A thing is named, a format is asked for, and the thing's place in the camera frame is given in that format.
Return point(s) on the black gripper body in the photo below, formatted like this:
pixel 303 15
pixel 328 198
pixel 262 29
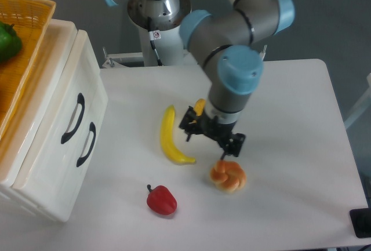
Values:
pixel 213 129

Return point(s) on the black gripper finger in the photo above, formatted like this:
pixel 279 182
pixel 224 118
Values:
pixel 190 123
pixel 232 145

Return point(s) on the white drawer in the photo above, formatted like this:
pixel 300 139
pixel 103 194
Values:
pixel 48 176

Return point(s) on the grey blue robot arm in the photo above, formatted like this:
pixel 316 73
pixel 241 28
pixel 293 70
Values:
pixel 222 48

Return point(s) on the white drawer cabinet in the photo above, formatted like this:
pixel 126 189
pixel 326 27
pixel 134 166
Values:
pixel 17 140

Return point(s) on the yellow orange food piece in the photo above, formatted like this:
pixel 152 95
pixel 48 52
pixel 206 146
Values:
pixel 197 110

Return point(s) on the yellow banana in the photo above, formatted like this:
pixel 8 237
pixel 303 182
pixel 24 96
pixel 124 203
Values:
pixel 166 140

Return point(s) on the braided bread roll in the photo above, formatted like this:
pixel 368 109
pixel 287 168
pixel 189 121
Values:
pixel 228 176

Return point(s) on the red bell pepper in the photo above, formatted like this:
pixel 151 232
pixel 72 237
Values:
pixel 161 200

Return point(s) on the black device at edge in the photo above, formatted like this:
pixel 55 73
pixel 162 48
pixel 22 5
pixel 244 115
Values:
pixel 360 219

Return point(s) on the orange woven basket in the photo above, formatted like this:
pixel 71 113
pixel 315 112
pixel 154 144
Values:
pixel 31 19

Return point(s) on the green bell pepper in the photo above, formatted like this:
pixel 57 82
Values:
pixel 11 44

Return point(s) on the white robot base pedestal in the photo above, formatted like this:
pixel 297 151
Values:
pixel 161 47

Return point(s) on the black lower drawer handle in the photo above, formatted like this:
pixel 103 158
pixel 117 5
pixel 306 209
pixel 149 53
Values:
pixel 88 146

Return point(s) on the black drawer handle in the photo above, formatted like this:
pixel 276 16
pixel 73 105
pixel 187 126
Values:
pixel 76 119
pixel 88 146

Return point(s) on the black top drawer handle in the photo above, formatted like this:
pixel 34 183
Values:
pixel 76 119

